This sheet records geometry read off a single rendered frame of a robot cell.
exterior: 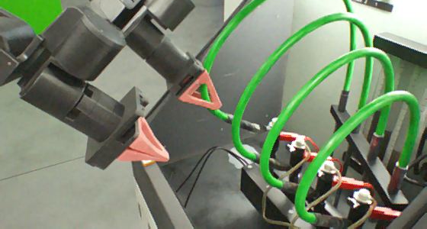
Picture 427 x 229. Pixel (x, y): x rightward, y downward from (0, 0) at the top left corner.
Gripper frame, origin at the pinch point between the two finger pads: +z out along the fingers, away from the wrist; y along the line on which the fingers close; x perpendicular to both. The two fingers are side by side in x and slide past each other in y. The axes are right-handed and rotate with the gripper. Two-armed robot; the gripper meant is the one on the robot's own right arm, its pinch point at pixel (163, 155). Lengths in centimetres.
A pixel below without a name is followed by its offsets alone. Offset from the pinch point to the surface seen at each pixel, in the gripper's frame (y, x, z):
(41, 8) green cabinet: -109, 326, -17
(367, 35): 35.0, 13.4, 19.9
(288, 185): 7.5, 0.1, 22.0
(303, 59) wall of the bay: 26, 49, 40
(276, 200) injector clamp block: -0.3, 10.0, 34.9
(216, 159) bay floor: -15, 43, 42
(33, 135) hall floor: -149, 196, 28
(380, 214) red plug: 15.3, -6.4, 33.7
